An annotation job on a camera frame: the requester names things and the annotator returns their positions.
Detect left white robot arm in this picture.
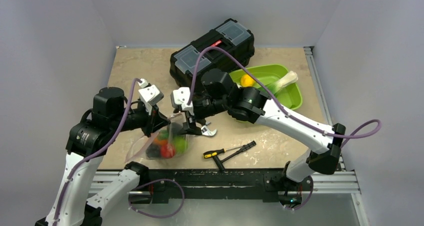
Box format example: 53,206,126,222
35,87,150,225

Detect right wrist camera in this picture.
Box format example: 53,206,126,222
170,87,194,115

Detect green plastic tray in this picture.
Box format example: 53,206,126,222
247,64,303,110

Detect black T-handle tool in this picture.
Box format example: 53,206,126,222
212,141,257,172

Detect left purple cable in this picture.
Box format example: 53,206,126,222
52,78,147,226

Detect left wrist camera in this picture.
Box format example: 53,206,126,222
138,78,164,115

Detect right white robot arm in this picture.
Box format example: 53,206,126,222
171,69,346,189

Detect toy black grapes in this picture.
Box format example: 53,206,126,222
145,144,162,159

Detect clear zip top bag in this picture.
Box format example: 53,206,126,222
125,113,193,162

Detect red handled adjustable wrench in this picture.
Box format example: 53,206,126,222
200,121,217,137

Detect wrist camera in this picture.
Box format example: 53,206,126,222
170,87,194,115
138,78,164,115

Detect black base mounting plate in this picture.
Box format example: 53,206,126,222
125,162,312,206

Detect toy purple eggplant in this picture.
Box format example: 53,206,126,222
166,122,183,139

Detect aluminium frame rail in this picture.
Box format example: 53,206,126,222
303,47,370,225

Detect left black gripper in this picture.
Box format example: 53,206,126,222
111,100,171,136

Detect toy yellow lemon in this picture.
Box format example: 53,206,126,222
240,74,256,87

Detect black plastic toolbox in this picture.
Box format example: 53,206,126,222
169,18,255,92

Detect toy orange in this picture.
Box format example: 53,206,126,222
152,137,168,147

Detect toy bok choy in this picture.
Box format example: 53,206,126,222
266,71,298,95

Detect toy green apple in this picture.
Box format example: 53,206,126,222
173,137,189,154

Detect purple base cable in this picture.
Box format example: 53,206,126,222
128,178,185,219

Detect yellow black screwdriver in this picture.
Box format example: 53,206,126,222
203,146,242,159

